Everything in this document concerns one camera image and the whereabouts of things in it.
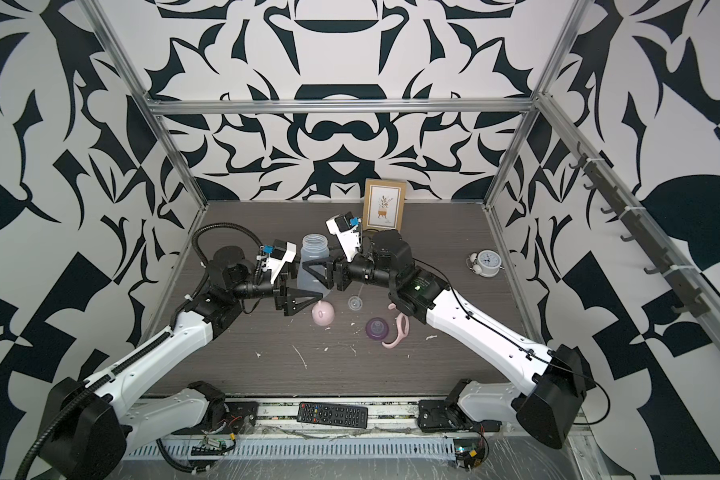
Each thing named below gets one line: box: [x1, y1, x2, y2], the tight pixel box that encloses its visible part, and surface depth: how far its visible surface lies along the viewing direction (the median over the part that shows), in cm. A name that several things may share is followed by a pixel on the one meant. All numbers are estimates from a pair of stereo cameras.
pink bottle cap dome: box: [311, 300, 335, 326], surface depth 89 cm
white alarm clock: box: [466, 249, 505, 278], surface depth 101 cm
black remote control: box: [296, 401, 368, 429], surface depth 76 cm
